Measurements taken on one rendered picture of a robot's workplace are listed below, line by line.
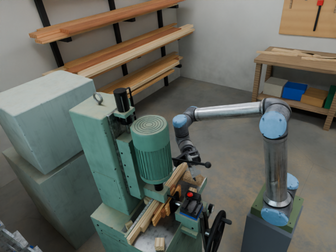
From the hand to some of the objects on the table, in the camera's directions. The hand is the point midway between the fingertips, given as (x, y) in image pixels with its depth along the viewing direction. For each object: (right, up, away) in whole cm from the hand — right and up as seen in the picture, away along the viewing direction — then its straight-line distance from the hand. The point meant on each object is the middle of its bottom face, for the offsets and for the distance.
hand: (192, 172), depth 131 cm
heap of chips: (+3, -9, +25) cm, 26 cm away
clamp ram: (-7, -22, +6) cm, 24 cm away
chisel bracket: (-20, -16, +9) cm, 27 cm away
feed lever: (-20, -1, +18) cm, 27 cm away
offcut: (-18, -35, -11) cm, 41 cm away
